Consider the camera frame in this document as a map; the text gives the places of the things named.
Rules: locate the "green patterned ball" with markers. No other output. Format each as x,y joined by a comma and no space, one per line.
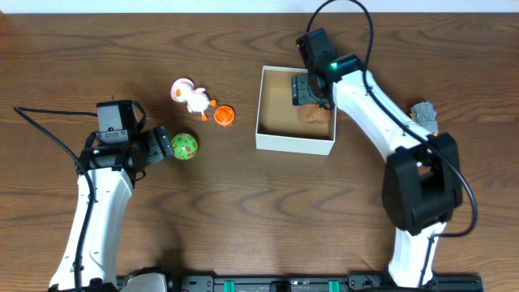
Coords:
185,146

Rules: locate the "yellow grey toy truck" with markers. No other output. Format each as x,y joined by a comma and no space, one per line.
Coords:
424,115

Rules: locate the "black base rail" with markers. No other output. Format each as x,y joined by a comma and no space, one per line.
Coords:
158,281

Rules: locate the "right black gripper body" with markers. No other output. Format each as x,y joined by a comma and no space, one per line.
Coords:
314,90

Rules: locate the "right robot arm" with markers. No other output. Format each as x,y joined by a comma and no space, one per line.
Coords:
421,187

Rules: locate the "white pink duck toy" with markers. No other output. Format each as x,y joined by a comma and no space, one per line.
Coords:
184,91

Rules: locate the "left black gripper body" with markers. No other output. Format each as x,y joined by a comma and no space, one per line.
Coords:
160,143

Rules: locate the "brown plush toy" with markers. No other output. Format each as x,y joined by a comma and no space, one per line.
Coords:
313,114

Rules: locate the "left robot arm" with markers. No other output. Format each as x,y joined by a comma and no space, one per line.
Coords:
107,169

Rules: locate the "white cardboard box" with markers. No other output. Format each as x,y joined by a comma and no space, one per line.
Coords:
280,125

